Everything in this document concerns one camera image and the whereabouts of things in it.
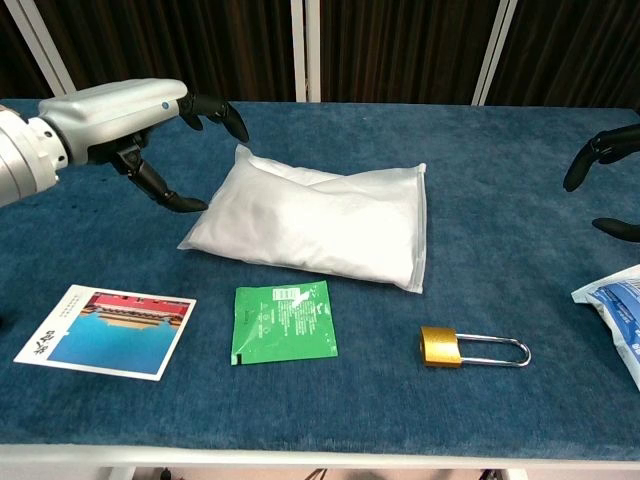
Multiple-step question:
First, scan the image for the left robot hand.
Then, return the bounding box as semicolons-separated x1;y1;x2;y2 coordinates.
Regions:
38;78;250;213

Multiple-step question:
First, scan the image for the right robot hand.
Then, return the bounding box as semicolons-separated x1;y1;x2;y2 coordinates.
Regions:
563;123;640;242

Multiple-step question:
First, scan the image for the translucent plastic zip bag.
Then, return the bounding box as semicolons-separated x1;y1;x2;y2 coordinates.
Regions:
178;143;427;295

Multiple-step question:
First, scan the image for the black pleated curtain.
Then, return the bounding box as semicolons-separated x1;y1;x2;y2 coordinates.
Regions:
0;0;640;109

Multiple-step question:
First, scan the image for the blue white plastic packet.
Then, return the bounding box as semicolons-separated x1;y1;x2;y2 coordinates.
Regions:
571;264;640;392

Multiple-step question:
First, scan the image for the picture postcard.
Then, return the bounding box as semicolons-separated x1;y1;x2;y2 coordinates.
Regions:
13;284;197;382

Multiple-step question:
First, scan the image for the brass padlock long shackle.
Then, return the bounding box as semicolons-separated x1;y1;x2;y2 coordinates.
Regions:
419;325;532;370

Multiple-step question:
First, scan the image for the green foil sachet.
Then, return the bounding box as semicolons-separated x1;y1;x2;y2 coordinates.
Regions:
229;280;339;366

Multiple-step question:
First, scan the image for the blue felt table cover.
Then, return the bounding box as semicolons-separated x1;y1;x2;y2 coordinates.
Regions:
0;98;640;456

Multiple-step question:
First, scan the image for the white frame post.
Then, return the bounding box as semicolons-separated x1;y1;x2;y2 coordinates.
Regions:
2;0;77;97
471;0;517;106
291;0;322;104

